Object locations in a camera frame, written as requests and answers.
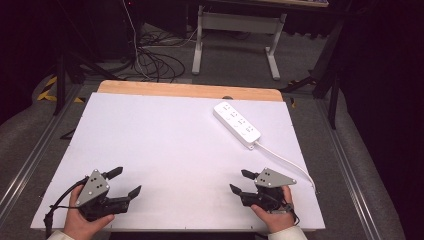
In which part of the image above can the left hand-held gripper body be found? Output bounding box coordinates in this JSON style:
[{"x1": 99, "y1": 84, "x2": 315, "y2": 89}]
[{"x1": 75, "y1": 169, "x2": 131, "y2": 222}]

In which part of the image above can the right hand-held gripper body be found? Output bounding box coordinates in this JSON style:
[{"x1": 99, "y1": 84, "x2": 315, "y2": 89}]
[{"x1": 239, "y1": 167, "x2": 298, "y2": 213}]

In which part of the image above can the person's right hand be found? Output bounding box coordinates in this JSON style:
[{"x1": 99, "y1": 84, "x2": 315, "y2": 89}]
[{"x1": 250, "y1": 185, "x2": 297, "y2": 234}]

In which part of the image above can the person's left hand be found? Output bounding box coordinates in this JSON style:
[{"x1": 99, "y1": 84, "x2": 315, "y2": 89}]
[{"x1": 63, "y1": 184, "x2": 116, "y2": 240}]

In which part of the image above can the white board sheet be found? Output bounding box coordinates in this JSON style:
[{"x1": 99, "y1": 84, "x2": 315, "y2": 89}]
[{"x1": 30, "y1": 92, "x2": 326, "y2": 232}]

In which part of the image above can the white power strip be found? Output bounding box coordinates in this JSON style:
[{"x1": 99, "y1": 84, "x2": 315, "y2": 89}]
[{"x1": 212, "y1": 101, "x2": 262, "y2": 151}]

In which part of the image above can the yellow black floor tape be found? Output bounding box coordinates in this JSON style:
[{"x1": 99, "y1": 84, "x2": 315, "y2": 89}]
[{"x1": 36, "y1": 75, "x2": 86, "y2": 104}]

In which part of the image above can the black tripod stand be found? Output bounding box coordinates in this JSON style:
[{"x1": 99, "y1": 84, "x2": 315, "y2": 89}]
[{"x1": 53, "y1": 0, "x2": 118, "y2": 116}]

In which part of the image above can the black metal stand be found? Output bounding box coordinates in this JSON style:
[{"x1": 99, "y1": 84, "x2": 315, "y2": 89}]
[{"x1": 279, "y1": 19, "x2": 346, "y2": 130}]

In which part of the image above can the white power strip cable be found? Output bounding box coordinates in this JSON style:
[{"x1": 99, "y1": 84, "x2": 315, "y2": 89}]
[{"x1": 254, "y1": 141, "x2": 318, "y2": 195}]

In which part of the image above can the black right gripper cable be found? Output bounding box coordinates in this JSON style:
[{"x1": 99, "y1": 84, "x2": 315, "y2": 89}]
[{"x1": 279, "y1": 199, "x2": 300, "y2": 226}]

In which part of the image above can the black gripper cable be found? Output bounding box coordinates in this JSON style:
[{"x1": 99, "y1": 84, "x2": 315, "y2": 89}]
[
  {"x1": 279, "y1": 199, "x2": 300, "y2": 226},
  {"x1": 43, "y1": 176, "x2": 90, "y2": 238}
]

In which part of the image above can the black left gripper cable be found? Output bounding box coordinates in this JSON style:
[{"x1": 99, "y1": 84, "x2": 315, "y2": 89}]
[{"x1": 43, "y1": 176, "x2": 90, "y2": 238}]

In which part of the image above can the aluminium floor rail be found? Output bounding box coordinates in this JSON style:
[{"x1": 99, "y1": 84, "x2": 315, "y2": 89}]
[
  {"x1": 315, "y1": 99, "x2": 376, "y2": 240},
  {"x1": 0, "y1": 83, "x2": 84, "y2": 216}
]

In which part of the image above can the black floor cable bundle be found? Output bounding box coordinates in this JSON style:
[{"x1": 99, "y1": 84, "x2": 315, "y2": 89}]
[{"x1": 131, "y1": 23, "x2": 198, "y2": 84}]

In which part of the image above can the white floor cable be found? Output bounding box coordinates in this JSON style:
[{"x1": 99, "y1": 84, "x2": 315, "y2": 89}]
[{"x1": 121, "y1": 0, "x2": 151, "y2": 79}]

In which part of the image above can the white metal desk frame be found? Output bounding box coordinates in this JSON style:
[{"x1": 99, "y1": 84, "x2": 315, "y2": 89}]
[{"x1": 191, "y1": 4, "x2": 288, "y2": 82}]

